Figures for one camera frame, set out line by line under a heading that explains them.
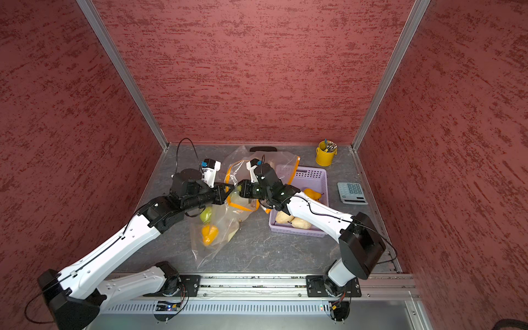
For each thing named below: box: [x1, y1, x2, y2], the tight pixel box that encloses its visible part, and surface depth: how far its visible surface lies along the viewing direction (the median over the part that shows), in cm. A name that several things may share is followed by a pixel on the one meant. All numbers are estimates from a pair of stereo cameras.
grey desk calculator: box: [336, 182, 369, 205], surface depth 100 cm
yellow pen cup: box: [316, 140, 338, 167], surface depth 109 cm
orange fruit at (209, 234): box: [201, 224, 219, 247], surface depth 85 cm
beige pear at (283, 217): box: [275, 210, 295, 224], surface depth 88 cm
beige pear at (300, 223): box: [287, 216, 313, 230], surface depth 86 cm
